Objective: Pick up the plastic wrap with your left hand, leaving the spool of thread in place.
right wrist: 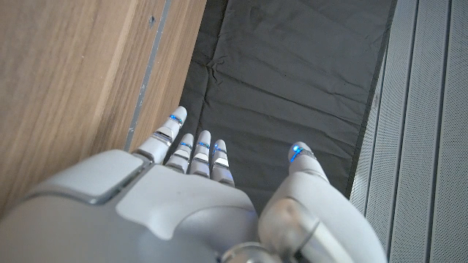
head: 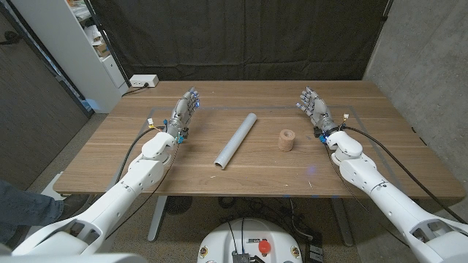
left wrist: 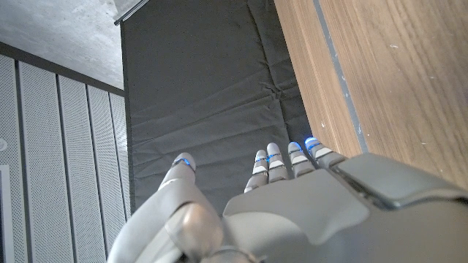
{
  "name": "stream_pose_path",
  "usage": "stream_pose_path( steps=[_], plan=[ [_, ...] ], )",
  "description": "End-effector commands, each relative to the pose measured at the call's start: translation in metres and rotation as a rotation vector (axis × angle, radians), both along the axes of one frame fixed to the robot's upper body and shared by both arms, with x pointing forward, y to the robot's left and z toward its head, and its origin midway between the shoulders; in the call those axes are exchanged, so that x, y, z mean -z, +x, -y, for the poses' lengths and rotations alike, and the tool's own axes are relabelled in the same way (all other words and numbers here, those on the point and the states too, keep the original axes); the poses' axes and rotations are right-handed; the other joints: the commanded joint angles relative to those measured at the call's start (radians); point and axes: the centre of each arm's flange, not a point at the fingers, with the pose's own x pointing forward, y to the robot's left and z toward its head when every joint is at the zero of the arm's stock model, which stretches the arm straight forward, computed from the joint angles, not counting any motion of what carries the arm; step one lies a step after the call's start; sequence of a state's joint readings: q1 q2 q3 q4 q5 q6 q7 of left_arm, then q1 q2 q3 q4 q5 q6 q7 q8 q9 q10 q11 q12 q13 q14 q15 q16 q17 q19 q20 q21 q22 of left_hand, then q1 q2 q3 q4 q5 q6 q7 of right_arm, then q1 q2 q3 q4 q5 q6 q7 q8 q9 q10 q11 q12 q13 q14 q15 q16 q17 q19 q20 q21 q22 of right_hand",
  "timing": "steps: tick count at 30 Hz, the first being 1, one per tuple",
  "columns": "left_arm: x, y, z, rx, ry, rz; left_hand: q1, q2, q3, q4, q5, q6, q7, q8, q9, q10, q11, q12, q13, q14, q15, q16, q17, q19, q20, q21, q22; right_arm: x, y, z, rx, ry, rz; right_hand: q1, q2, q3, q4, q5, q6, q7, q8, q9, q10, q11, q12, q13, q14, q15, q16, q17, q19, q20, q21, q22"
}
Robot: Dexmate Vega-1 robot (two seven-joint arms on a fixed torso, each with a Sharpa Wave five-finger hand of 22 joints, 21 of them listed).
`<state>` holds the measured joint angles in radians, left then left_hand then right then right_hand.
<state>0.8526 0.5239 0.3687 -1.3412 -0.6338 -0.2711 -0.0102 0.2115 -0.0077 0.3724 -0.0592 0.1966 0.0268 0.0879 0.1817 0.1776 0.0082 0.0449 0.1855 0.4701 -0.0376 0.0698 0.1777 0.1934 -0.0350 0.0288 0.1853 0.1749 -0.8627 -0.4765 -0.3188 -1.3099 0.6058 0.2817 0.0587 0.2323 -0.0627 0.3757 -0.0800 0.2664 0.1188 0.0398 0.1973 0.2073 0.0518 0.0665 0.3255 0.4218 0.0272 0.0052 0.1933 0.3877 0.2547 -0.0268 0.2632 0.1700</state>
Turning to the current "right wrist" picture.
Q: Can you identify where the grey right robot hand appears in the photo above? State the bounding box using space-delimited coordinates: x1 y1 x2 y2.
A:
0 105 389 263

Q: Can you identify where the grey tape strip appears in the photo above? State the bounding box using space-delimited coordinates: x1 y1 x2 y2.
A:
123 0 173 152

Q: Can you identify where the black backdrop curtain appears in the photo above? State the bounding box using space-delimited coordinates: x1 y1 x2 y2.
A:
162 0 399 216

